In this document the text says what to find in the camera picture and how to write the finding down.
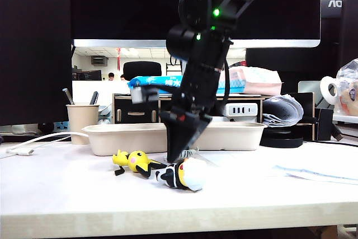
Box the dark panel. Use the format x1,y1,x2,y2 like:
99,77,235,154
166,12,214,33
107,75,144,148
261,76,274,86
337,0,358,69

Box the blue wet wipes pack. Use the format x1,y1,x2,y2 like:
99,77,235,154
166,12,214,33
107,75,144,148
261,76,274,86
127,75,185,95

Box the white office partition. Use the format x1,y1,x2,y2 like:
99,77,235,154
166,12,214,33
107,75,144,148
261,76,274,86
72,81,132,104

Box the masked yellow black white doll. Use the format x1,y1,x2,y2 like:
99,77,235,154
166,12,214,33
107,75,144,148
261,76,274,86
153,158,209,192

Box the white paper sheets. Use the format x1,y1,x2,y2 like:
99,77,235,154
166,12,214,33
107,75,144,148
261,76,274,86
272,163,358,186

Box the white USB charging hub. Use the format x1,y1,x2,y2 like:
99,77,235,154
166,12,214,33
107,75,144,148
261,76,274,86
225,103,258,118

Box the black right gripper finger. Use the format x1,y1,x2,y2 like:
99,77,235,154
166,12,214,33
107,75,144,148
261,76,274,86
159,112,197,164
181,113,213,157

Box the clear plastic bag with contents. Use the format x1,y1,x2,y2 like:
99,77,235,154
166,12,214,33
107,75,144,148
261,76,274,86
335,58,358,117

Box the black AOC monitor back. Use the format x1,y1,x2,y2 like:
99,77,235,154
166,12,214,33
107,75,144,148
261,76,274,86
245,0,343,94

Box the black round disc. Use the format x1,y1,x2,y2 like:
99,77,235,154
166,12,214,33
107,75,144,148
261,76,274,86
259,128,304,149

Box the white tape roll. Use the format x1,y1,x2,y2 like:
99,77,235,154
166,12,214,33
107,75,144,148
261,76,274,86
319,76,341,107

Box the white desk riser shelf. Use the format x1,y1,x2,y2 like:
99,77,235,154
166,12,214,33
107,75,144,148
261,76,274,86
332,114,358,125

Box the ceiling air conditioner unit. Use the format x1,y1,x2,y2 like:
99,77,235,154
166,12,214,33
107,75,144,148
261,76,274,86
91,56,109,67

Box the pink tissue pack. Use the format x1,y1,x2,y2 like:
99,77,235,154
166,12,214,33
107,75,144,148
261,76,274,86
218,67,283,97

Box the grey striped cat doll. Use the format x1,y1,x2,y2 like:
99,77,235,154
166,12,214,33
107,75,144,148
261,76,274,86
178,148,200,160

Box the background desk monitors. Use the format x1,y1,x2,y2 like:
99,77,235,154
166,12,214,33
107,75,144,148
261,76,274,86
72,69,102,82

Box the large silver-bezel computer monitor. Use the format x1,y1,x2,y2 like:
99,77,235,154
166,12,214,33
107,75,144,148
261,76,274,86
69,0,322,85

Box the beige paper pulp box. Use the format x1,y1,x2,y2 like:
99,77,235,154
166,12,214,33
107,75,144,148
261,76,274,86
81,123,170,157
192,121,268,152

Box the white cable with connector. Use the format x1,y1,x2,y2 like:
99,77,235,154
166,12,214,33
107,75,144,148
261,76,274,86
7,132,90,156

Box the black office chair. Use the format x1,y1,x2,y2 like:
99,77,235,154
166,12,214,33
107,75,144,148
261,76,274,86
123,62,162,82

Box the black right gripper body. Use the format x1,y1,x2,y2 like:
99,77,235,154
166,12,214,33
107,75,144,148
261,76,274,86
169,59,225,117

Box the rolled printed papers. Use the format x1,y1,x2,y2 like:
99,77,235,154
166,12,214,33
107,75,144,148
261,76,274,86
261,95,304,129

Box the black box with white lettering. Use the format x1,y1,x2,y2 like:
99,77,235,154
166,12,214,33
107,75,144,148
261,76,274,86
314,108,334,142

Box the silver-tipped pen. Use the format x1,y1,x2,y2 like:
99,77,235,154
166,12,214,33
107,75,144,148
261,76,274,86
62,88,76,106

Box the grey metallic desk object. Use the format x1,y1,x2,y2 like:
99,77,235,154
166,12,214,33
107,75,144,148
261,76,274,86
97,105,114,125

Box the black wooden desk organizer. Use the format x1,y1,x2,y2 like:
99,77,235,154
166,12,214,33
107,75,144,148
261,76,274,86
112,92,315,142

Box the yellow pichu doll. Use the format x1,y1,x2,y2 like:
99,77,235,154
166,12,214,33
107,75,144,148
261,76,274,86
112,149,168,180

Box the black plug with cable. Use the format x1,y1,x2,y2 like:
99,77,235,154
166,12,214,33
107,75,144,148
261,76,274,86
303,123,358,148

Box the black monitor with dark stand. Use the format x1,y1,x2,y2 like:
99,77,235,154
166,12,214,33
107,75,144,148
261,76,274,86
0,0,73,143

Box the beige paper cup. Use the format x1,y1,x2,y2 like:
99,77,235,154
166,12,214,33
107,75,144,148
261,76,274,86
66,104,100,146

